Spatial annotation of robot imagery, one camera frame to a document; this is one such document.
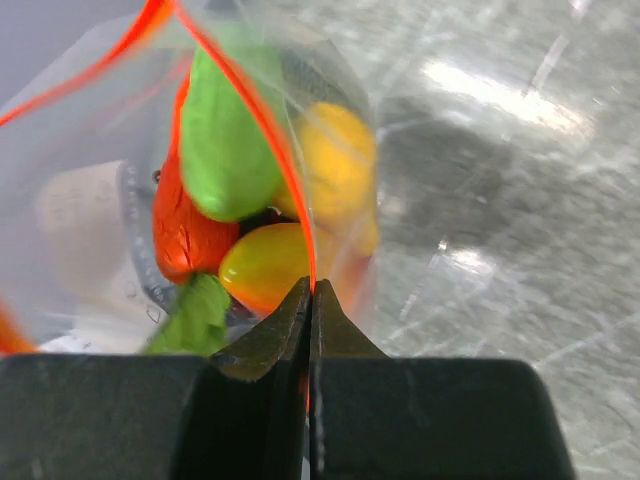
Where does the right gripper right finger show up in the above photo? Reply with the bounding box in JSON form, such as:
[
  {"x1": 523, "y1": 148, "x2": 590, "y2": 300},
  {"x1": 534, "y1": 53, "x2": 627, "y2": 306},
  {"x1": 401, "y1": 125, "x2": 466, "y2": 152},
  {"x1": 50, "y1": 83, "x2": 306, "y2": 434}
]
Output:
[{"x1": 309, "y1": 280, "x2": 575, "y2": 479}]

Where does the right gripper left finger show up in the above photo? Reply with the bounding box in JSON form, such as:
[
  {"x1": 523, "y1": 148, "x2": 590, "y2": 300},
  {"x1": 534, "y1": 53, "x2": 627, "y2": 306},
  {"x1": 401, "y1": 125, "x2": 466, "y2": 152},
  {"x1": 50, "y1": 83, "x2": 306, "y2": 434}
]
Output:
[{"x1": 1, "y1": 279, "x2": 311, "y2": 479}]

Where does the orange carrot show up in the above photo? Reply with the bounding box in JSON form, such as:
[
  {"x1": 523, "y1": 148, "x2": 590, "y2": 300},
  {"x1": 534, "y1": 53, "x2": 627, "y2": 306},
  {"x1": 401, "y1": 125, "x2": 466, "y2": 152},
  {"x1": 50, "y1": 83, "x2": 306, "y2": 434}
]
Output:
[{"x1": 151, "y1": 78, "x2": 240, "y2": 285}]

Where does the clear zip bag orange zipper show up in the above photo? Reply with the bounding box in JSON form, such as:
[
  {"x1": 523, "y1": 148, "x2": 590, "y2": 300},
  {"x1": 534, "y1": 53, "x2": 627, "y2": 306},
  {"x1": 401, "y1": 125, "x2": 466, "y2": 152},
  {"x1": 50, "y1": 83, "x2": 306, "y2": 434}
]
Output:
[{"x1": 1, "y1": 1, "x2": 379, "y2": 355}]

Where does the green cucumber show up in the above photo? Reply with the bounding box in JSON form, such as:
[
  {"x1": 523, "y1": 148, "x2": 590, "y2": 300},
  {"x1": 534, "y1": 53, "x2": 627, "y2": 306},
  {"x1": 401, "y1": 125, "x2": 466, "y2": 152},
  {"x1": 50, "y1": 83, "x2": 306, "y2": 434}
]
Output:
[{"x1": 180, "y1": 48, "x2": 283, "y2": 223}]

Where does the yellow pear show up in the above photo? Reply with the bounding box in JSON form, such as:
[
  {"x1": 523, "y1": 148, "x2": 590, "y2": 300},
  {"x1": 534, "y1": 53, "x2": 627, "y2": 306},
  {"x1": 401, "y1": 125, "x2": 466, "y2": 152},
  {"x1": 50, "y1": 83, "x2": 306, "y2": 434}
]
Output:
[{"x1": 294, "y1": 102, "x2": 379, "y2": 256}]

